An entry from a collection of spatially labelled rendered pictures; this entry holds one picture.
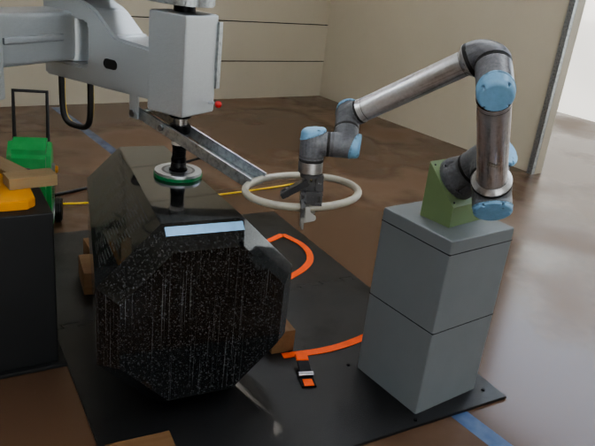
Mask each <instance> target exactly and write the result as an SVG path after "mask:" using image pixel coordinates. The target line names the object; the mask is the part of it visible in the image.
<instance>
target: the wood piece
mask: <svg viewBox="0 0 595 446"><path fill-rule="evenodd" d="M3 183H4V185H5V186H6V187H7V188H8V189H9V190H17V189H25V188H40V187H48V186H56V185H58V175H57V174H56V173H55V172H54V171H52V170H51V169H50V168H41V169H32V170H23V171H14V172H5V173H3Z"/></svg>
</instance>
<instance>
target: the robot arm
mask: <svg viewBox="0 0 595 446"><path fill-rule="evenodd" d="M469 75H470V76H472V77H475V102H476V145H475V146H473V147H472V148H470V149H469V150H467V151H466V152H464V153H463V154H461V155H460V156H456V157H451V158H447V159H446V160H445V161H443V162H442V164H441V165H440V169H439V171H440V176H441V180H442V182H443V184H444V185H445V187H446V188H447V189H448V191H449V192H450V193H451V194H453V195H454V196H456V197H458V198H459V199H464V200H465V199H469V198H470V197H471V198H472V210H473V213H474V215H475V216H476V217H477V218H478V219H484V220H499V219H504V218H506V217H508V216H509V215H511V213H512V212H513V207H514V205H513V198H512V190H513V176H512V174H511V173H510V172H509V168H510V167H511V166H513V165H515V164H516V162H517V159H518V157H517V155H516V154H517V153H516V150H515V148H514V146H513V145H512V144H511V143H510V132H511V118H512V103H513V101H514V99H515V94H516V84H515V81H514V67H513V58H512V55H511V53H510V51H509V49H508V48H507V47H506V46H505V45H503V44H502V43H500V42H496V41H493V40H488V39H477V40H473V41H470V42H466V43H464V44H462V45H461V47H460V51H459V52H456V53H454V54H452V55H451V56H449V57H447V58H444V59H442V60H440V61H437V62H436V63H434V64H432V65H429V66H427V67H425V68H423V69H421V70H419V71H417V72H415V73H412V74H410V75H408V76H406V77H405V78H402V79H400V80H398V81H395V82H393V83H391V84H390V85H388V86H386V87H383V88H380V89H378V90H376V91H375V92H373V93H371V94H369V95H367V96H363V97H362V98H360V99H356V100H355V99H352V98H347V99H344V100H342V101H341V102H339V103H338V105H337V107H336V121H335V130H334V132H327V129H326V128H325V127H305V128H303V129H302V131H301V136H300V147H299V160H298V171H299V172H300V177H302V178H304V179H302V180H300V181H297V182H295V183H293V184H291V185H289V186H288V187H287V188H283V189H282V190H281V191H280V196H281V197H282V199H285V198H287V197H289V196H291V195H293V194H295V193H297V192H298V191H300V203H301V207H300V213H299V225H300V227H301V229H302V230H303V229H304V223H307V222H312V221H315V220H316V216H315V215H314V214H315V211H311V208H310V207H309V206H305V204H308V205H311V206H321V204H322V197H323V193H322V192H323V180H324V175H323V173H322V168H323V159H324V157H333V158H348V159H350V158H358V157H359V151H360V145H361V139H362V135H361V134H359V125H361V124H363V123H365V122H368V121H369V120H370V119H373V118H375V117H377V116H380V115H382V114H384V113H385V112H389V111H391V110H393V109H395V108H398V107H399V106H401V105H403V104H407V103H409V102H411V101H413V100H415V99H417V98H419V97H422V96H425V95H427V94H429V93H431V92H433V91H435V90H437V89H440V88H442V87H444V86H447V85H449V84H451V83H453V82H455V81H458V80H460V79H463V78H465V77H467V76H469Z"/></svg>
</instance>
